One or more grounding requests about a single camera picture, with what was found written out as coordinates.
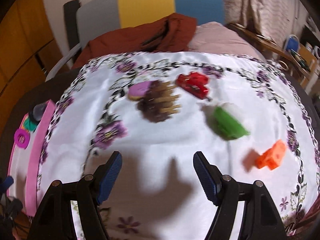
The white floral embroidered tablecloth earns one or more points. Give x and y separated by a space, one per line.
157 194

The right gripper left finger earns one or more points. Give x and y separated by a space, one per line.
53 218

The blue folding chair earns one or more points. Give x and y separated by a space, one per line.
291 44

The rust red jacket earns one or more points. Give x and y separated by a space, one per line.
169 34

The red puzzle piece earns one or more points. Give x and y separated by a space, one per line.
196 78

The black clear cylinder jar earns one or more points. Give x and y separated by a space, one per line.
37 112

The pink quilted blanket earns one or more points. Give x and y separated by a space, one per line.
213 37

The grey yellow blue chair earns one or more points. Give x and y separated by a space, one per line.
76 22

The orange linked cubes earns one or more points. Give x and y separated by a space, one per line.
273 157

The pink shallow box tray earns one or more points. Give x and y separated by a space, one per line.
24 164

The red lipstick tube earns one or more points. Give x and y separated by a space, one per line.
201 92

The teal plastic spool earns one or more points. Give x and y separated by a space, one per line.
30 125

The wooden side table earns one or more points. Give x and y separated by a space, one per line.
301 63

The green white dispenser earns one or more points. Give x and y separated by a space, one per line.
227 120

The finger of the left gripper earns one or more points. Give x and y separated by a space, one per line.
6 183

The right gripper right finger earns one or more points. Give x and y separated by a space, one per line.
260 219

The magenta funnel cup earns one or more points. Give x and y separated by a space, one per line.
22 138

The patterned beige curtain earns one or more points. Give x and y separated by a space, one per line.
273 19

